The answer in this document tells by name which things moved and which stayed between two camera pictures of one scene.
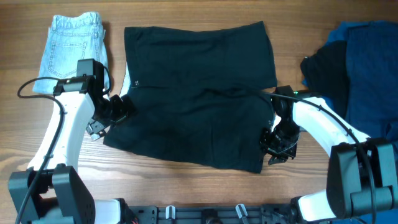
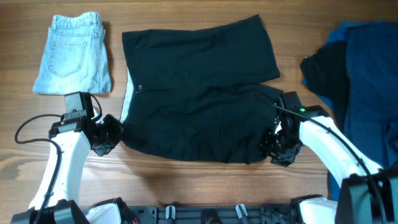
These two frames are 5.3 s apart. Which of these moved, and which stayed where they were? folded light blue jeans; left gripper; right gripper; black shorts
Moved: left gripper
Stayed: right gripper; folded light blue jeans; black shorts
